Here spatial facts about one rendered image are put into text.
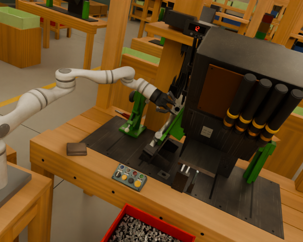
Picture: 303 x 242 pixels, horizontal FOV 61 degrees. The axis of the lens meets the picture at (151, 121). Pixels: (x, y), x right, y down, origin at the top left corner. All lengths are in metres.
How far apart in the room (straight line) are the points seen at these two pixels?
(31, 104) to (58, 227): 1.27
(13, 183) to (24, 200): 0.09
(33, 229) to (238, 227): 0.99
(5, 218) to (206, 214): 0.83
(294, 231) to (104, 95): 1.35
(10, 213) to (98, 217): 1.17
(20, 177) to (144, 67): 0.98
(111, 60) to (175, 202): 0.98
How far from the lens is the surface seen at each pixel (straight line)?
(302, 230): 1.54
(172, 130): 1.26
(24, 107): 1.11
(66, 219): 2.24
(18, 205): 1.21
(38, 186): 1.28
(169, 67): 1.56
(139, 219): 1.15
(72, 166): 1.35
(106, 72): 1.33
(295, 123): 1.67
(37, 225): 1.46
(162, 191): 1.26
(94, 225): 2.21
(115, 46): 1.68
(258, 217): 1.40
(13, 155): 1.57
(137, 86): 1.34
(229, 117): 0.99
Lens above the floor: 1.75
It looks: 29 degrees down
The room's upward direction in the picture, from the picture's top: 15 degrees clockwise
